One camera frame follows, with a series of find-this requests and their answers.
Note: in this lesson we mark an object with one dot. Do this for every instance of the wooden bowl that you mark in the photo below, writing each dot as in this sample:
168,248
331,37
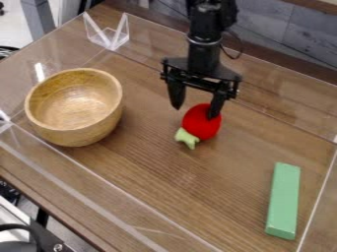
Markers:
75,107

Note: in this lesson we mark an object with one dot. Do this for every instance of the green rectangular block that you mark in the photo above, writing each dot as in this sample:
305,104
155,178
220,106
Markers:
281,221

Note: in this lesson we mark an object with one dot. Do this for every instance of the clear acrylic tray enclosure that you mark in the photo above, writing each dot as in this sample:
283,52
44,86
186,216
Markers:
137,193

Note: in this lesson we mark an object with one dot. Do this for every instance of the red plush fruit green stem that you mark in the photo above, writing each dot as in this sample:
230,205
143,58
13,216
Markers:
198,127

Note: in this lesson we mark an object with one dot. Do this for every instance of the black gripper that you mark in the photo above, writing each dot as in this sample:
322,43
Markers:
179,77

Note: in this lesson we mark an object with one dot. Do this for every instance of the black device bottom left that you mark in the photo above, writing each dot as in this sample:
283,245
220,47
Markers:
29,238

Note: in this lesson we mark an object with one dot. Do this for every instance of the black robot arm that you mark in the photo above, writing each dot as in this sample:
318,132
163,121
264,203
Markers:
211,18

